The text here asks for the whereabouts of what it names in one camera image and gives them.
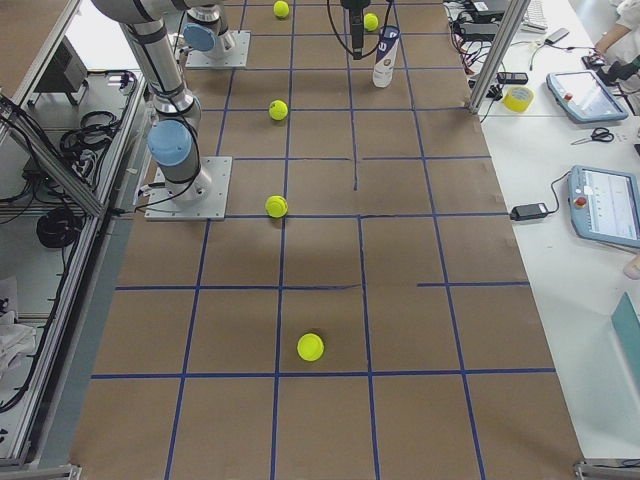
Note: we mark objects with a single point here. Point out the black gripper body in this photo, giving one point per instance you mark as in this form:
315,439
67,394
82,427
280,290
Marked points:
355,26

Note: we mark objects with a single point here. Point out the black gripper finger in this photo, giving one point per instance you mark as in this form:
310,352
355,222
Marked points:
356,32

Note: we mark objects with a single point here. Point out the Wilson tennis ball can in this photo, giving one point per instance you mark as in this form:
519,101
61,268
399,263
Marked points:
385,56

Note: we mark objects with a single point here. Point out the tennis ball near arm base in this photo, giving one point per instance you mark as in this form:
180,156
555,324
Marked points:
278,110

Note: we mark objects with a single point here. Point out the tennis ball beside can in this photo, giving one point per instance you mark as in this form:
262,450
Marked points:
371,22

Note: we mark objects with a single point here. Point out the tennis ball far end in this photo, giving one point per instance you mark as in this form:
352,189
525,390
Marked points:
281,9

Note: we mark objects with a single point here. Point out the tennis ball with black print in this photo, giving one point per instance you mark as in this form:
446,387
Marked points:
276,206

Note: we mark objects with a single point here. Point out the tennis ball centre left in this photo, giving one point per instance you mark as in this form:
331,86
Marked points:
310,347

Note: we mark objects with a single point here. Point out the black power adapter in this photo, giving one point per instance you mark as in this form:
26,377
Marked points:
487,7

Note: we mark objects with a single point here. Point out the yellow tape roll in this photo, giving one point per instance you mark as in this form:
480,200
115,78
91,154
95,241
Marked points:
518,99

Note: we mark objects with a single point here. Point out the far blue teach pendant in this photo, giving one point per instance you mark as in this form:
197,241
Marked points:
584,97

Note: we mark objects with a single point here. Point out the blue teach pendant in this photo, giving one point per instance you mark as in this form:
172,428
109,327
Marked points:
604,205
584,97

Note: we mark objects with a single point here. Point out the small black power brick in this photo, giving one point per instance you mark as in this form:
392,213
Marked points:
527,212

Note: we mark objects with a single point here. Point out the near blue teach pendant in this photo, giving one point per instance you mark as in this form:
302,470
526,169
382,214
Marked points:
604,205

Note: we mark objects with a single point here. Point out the aluminium frame post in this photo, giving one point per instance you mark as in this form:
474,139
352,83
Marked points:
509,26

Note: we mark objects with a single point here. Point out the black handled scissors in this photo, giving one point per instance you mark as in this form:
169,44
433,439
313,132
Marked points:
599,134

